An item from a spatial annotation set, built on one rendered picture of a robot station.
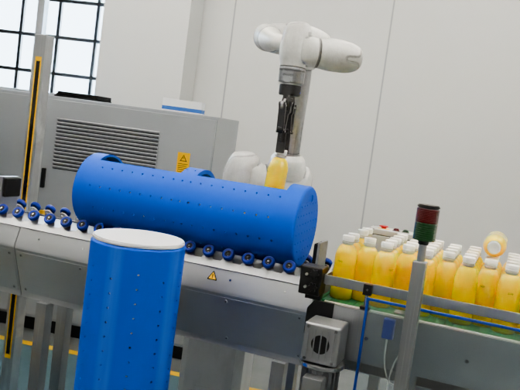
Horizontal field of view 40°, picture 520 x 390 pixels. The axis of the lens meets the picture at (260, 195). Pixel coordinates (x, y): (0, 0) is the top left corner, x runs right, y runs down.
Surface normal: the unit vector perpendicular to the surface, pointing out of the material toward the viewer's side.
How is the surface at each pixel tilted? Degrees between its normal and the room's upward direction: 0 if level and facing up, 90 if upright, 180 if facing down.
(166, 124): 90
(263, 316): 110
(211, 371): 90
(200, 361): 90
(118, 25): 90
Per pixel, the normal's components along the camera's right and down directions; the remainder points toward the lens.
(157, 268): 0.54, 0.14
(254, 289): -0.29, -0.29
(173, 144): -0.21, 0.06
